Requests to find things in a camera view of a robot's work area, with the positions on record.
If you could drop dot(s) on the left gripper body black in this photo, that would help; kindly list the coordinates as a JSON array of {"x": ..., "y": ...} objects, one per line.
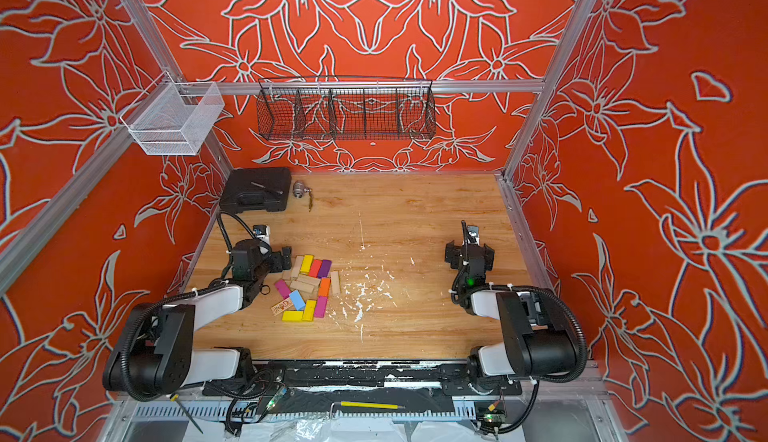
[{"x": 271, "y": 264}]

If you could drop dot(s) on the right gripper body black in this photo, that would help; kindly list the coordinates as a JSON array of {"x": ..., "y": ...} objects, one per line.
[{"x": 459, "y": 252}]

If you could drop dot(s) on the natural wood block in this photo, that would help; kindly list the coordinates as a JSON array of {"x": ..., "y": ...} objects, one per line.
[
  {"x": 296, "y": 268},
  {"x": 335, "y": 283},
  {"x": 302, "y": 287},
  {"x": 306, "y": 279}
]

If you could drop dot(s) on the yellow block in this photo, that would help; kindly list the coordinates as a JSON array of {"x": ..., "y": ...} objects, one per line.
[
  {"x": 308, "y": 313},
  {"x": 306, "y": 264},
  {"x": 292, "y": 316}
]

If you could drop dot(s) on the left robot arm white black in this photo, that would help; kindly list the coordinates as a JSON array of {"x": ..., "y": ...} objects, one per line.
[{"x": 155, "y": 354}]

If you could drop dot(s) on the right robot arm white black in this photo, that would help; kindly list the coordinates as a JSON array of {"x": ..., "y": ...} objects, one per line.
[{"x": 542, "y": 339}]

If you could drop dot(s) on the magenta block left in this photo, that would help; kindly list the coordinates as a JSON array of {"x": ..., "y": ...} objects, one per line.
[{"x": 283, "y": 289}]

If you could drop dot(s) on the magenta block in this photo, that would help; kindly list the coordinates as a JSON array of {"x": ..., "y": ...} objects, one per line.
[
  {"x": 283, "y": 289},
  {"x": 320, "y": 307}
]

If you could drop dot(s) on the printed wooden block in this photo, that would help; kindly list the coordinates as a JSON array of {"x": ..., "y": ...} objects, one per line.
[{"x": 282, "y": 306}]

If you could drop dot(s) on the blue block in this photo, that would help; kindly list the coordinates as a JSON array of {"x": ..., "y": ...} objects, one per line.
[{"x": 297, "y": 300}]

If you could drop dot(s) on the red block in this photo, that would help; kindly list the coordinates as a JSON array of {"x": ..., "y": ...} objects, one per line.
[{"x": 315, "y": 268}]

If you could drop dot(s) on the black plastic tool case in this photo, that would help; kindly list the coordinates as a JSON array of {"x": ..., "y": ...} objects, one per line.
[{"x": 256, "y": 189}]

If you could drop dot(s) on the purple block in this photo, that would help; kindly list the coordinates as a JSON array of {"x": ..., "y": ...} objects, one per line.
[{"x": 324, "y": 269}]

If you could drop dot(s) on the orange block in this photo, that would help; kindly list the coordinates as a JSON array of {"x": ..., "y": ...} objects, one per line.
[{"x": 324, "y": 288}]

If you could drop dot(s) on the magenta block lower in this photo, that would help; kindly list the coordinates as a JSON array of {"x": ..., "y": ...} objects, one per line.
[{"x": 320, "y": 307}]

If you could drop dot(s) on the yellow black screwdriver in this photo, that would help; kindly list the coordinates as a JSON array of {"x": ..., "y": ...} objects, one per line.
[{"x": 176, "y": 399}]

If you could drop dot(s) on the white mesh basket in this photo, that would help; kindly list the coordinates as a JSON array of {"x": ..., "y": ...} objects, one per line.
[{"x": 172, "y": 118}]

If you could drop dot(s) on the yellow pencil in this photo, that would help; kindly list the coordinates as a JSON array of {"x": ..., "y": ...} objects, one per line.
[{"x": 370, "y": 405}]

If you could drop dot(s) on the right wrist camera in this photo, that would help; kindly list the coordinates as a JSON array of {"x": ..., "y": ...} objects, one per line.
[{"x": 471, "y": 235}]

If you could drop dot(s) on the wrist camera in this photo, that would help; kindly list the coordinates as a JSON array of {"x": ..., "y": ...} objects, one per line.
[
  {"x": 471, "y": 235},
  {"x": 261, "y": 232}
]

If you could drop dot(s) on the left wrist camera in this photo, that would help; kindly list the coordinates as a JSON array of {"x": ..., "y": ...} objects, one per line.
[{"x": 261, "y": 232}]

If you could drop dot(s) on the black wire basket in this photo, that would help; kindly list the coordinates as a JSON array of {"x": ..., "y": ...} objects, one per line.
[{"x": 361, "y": 109}]

